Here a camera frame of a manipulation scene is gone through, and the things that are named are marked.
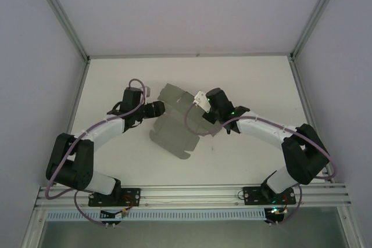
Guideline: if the right arm wire connector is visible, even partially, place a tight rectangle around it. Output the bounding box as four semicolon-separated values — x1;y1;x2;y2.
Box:
265;203;289;217

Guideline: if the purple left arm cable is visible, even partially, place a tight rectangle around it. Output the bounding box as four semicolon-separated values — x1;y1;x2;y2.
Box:
45;78;146;227

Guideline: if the aluminium table edge rail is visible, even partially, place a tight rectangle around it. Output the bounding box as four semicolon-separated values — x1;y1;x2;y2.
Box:
51;59;91;188
289;56;335;184
87;52;293;59

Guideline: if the left arm wire connector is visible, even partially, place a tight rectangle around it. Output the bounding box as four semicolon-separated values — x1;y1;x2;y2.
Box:
100;204;135;220

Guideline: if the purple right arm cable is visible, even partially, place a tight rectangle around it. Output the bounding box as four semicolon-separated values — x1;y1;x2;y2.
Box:
185;101;338;225

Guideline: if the grey metal panel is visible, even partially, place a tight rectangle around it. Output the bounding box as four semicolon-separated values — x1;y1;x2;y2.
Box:
37;220;349;248

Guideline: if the grey paper box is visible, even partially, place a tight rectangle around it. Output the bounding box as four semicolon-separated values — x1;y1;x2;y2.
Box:
149;82;222;161

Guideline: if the white slotted cable duct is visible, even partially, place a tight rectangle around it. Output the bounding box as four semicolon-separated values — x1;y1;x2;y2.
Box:
46;208;267;222

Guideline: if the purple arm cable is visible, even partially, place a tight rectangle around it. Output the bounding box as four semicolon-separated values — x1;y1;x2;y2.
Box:
185;101;338;225
45;78;146;227

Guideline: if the arm wire connector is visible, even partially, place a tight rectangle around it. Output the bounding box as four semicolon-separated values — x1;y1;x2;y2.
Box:
265;203;289;217
100;204;135;220

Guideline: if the aluminium frame post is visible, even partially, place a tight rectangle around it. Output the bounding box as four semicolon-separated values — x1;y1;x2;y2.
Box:
289;0;349;62
28;0;91;62

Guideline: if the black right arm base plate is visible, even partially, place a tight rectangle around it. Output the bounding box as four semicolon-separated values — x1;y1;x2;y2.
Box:
243;185;297;206

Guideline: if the aluminium mounting rail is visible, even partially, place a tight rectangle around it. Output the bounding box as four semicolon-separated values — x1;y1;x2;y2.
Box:
36;183;353;209

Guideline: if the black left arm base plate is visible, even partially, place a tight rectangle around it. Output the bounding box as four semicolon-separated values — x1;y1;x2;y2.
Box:
88;186;142;207

